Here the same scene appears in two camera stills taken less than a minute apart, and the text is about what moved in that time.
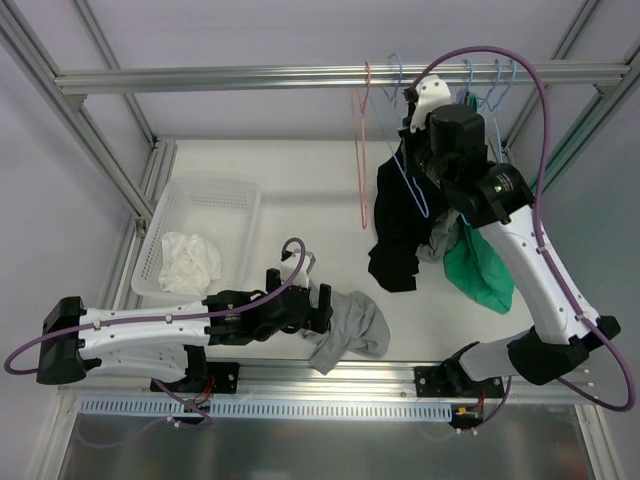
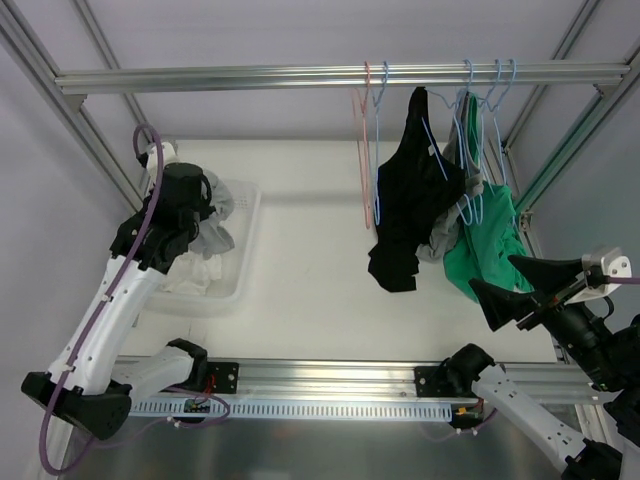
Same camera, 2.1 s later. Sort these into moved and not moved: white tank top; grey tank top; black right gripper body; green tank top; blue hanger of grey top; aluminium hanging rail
Moved: grey tank top; black right gripper body; blue hanger of grey top
Not moved: white tank top; green tank top; aluminium hanging rail
